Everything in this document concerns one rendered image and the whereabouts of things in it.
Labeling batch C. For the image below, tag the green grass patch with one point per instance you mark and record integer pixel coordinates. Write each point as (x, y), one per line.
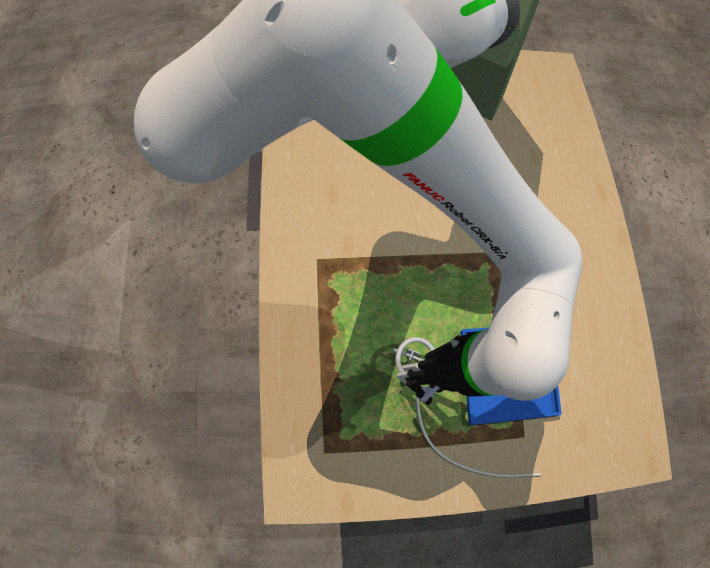
(367, 306)

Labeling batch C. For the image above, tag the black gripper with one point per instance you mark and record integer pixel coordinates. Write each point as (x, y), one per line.
(424, 377)

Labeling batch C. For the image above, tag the blue tray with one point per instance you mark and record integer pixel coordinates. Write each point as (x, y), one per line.
(489, 409)

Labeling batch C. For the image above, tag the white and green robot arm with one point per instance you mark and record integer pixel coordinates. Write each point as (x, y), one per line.
(367, 72)

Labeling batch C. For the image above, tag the white ring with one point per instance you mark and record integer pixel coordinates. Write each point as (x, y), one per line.
(404, 344)

